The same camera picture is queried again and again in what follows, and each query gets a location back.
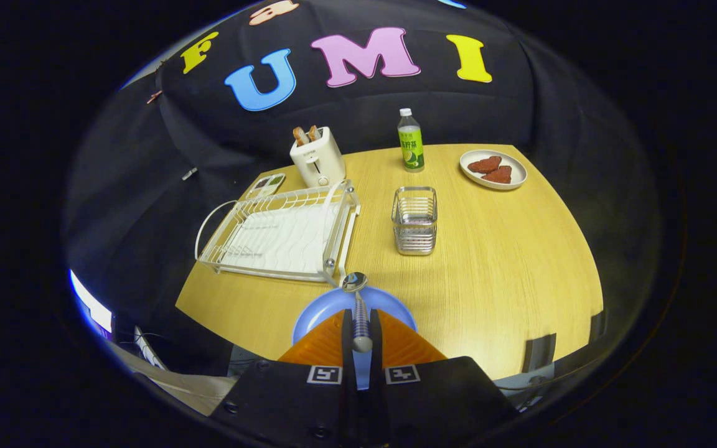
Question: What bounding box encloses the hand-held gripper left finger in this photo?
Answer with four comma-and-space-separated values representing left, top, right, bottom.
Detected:
208, 308, 359, 448

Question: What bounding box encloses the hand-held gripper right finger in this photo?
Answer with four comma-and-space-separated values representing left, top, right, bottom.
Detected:
368, 308, 520, 447

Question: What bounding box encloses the blue plate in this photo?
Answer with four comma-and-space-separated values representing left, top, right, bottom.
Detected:
291, 286, 419, 391

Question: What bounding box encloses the metal spoon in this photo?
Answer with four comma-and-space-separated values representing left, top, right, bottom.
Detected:
341, 272, 374, 354

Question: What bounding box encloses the metal wire basket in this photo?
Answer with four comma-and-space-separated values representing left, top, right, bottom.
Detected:
391, 185, 439, 256

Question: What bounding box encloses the white wire dish rack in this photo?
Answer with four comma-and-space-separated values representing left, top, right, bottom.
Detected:
194, 179, 362, 288

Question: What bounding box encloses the white plate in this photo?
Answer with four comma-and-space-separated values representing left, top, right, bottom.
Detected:
459, 149, 528, 190

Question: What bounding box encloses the white divided seasoning tray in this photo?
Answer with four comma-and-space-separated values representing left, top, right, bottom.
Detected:
246, 172, 286, 200

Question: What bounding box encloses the white toaster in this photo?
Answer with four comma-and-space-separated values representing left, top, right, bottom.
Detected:
289, 126, 347, 189

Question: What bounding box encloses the green label drink bottle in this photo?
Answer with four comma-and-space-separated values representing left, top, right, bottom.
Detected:
397, 108, 426, 173

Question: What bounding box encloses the black backdrop cloth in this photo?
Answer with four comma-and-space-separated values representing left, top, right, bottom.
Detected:
63, 0, 664, 374

